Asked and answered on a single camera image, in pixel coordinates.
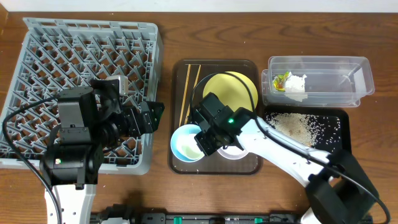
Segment white bowl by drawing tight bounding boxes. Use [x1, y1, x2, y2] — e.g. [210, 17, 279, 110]
[217, 146, 249, 160]

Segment green snack wrapper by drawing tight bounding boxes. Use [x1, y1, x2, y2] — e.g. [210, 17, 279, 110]
[272, 72, 290, 91]

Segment white paper napkin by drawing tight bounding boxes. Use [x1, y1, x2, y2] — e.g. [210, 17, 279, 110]
[284, 72, 308, 102]

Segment rice grains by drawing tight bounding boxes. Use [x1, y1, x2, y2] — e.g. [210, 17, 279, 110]
[264, 113, 341, 151]

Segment white cup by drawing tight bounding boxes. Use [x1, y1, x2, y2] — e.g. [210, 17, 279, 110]
[177, 134, 204, 160]

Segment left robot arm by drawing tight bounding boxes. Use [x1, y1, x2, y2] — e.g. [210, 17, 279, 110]
[40, 85, 165, 223]

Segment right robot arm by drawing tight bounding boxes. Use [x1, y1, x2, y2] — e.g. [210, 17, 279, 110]
[190, 93, 379, 224]

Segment black waste tray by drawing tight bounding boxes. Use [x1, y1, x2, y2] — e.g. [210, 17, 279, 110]
[263, 105, 351, 154]

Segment clear plastic waste bin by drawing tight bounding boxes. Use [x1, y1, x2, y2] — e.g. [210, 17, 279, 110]
[261, 56, 375, 108]

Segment yellow round plate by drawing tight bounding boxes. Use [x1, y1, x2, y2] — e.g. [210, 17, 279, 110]
[203, 73, 253, 111]

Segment light blue bowl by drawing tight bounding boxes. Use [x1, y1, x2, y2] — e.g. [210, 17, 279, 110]
[170, 124, 205, 162]

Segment dark brown serving tray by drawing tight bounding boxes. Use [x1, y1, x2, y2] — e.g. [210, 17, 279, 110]
[168, 59, 263, 175]

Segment grey plastic dish rack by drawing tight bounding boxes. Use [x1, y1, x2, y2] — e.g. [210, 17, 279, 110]
[1, 17, 164, 175]

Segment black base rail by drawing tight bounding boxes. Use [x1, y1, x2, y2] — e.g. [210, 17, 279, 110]
[89, 204, 299, 224]

